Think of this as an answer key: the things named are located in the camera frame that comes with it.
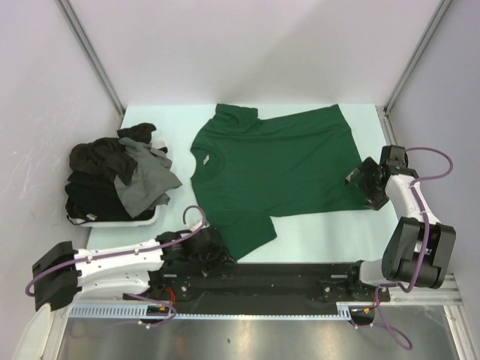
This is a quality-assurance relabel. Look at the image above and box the green t shirt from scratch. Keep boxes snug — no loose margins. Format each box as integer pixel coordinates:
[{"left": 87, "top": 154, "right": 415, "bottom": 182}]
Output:
[{"left": 190, "top": 104, "right": 367, "bottom": 259}]

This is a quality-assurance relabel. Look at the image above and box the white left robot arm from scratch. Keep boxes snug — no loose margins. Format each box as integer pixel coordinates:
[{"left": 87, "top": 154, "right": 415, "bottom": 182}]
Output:
[{"left": 25, "top": 223, "right": 235, "bottom": 311}]

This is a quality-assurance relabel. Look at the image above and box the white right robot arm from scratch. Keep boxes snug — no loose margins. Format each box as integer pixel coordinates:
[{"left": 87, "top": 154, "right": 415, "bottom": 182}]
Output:
[{"left": 345, "top": 145, "right": 456, "bottom": 301}]

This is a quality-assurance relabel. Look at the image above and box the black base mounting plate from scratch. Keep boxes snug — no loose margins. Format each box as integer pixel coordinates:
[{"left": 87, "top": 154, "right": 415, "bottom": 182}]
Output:
[{"left": 140, "top": 262, "right": 393, "bottom": 317}]

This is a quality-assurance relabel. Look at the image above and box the white plastic bin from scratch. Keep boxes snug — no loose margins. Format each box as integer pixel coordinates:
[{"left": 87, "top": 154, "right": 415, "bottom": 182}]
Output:
[{"left": 65, "top": 138, "right": 168, "bottom": 228}]

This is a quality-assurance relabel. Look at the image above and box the grey t shirt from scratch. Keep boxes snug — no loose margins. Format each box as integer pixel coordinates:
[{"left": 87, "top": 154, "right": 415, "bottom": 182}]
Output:
[{"left": 114, "top": 138, "right": 182, "bottom": 218}]

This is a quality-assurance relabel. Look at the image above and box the black t shirt pile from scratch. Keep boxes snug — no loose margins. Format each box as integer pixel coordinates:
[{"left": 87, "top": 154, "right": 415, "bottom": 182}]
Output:
[{"left": 64, "top": 123, "right": 156, "bottom": 226}]

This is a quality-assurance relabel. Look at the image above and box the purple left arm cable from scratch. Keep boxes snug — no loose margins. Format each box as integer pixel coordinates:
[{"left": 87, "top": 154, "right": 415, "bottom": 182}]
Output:
[{"left": 24, "top": 205, "right": 208, "bottom": 331}]

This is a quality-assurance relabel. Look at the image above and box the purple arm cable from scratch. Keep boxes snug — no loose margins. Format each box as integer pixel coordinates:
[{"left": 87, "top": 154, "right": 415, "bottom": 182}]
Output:
[
  {"left": 374, "top": 145, "right": 455, "bottom": 352},
  {"left": 24, "top": 205, "right": 208, "bottom": 331}
]

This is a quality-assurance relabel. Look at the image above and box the white slotted cable duct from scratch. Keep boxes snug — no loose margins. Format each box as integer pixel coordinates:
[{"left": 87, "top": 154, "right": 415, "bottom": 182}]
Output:
[{"left": 69, "top": 302, "right": 352, "bottom": 321}]

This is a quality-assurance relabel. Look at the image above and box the aluminium front rail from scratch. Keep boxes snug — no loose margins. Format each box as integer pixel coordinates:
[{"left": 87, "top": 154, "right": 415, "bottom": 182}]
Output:
[{"left": 54, "top": 273, "right": 462, "bottom": 304}]

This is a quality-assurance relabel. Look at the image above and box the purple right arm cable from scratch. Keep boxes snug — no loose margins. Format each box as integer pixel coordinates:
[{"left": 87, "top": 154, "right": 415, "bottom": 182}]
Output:
[{"left": 374, "top": 145, "right": 455, "bottom": 352}]

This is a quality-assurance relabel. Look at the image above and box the right aluminium frame post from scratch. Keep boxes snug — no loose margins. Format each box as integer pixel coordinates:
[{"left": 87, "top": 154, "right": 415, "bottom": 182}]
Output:
[{"left": 383, "top": 0, "right": 455, "bottom": 116}]

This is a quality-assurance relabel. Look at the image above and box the aluminium frame post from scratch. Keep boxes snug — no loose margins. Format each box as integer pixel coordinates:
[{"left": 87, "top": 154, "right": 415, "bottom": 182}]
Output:
[
  {"left": 55, "top": 0, "right": 126, "bottom": 119},
  {"left": 383, "top": 0, "right": 455, "bottom": 116}
]

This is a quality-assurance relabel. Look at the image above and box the left aluminium frame post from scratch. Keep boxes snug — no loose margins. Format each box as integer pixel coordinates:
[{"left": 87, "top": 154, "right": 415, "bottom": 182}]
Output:
[{"left": 55, "top": 0, "right": 126, "bottom": 119}]

